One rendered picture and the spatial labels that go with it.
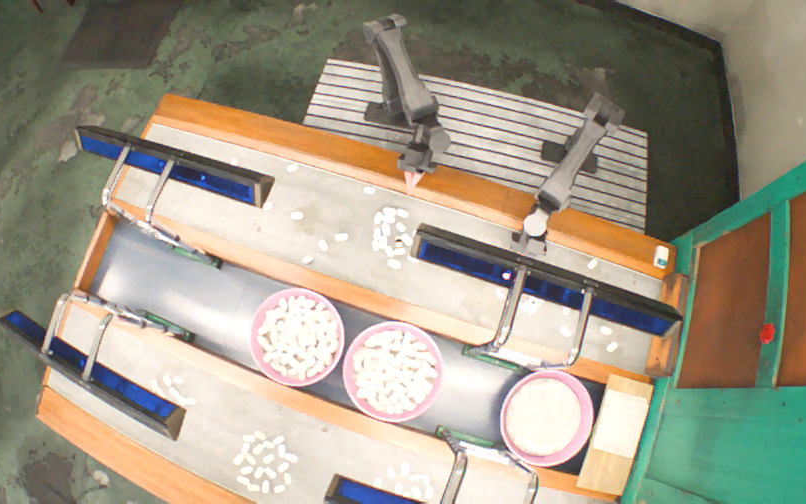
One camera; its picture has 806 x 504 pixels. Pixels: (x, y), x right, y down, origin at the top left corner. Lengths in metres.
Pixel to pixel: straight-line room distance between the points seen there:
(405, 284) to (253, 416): 0.57
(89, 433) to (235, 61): 2.06
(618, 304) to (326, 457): 0.84
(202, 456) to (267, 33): 2.26
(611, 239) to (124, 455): 1.60
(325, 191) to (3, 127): 2.84
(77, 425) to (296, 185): 1.05
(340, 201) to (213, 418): 0.73
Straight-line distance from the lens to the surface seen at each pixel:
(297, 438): 1.30
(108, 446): 1.55
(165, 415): 1.04
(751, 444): 1.05
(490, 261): 0.94
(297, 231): 1.35
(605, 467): 1.37
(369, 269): 1.29
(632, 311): 1.03
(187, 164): 1.11
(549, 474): 1.33
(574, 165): 1.18
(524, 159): 1.55
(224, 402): 1.36
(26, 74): 3.90
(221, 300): 1.45
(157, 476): 1.46
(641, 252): 1.46
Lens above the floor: 2.00
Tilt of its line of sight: 75 degrees down
